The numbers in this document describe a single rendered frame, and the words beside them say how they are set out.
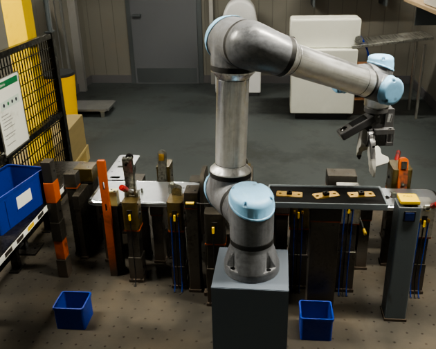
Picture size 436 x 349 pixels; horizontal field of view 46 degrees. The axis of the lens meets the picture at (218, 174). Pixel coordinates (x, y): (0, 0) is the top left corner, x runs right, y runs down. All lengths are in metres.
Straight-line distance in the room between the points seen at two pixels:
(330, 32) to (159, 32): 2.94
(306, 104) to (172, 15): 2.78
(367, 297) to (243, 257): 0.80
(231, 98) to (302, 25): 4.92
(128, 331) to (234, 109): 0.91
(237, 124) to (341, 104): 5.02
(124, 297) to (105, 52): 6.73
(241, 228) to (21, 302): 1.08
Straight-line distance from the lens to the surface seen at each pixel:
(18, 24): 2.58
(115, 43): 8.43
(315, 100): 6.30
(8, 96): 2.29
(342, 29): 6.27
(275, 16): 8.00
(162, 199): 2.06
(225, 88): 1.34
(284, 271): 1.43
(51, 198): 2.05
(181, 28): 8.10
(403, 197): 1.76
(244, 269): 1.37
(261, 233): 1.33
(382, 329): 1.92
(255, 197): 1.31
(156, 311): 1.96
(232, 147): 1.38
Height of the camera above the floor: 1.90
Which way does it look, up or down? 23 degrees down
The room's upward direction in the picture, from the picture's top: 1 degrees counter-clockwise
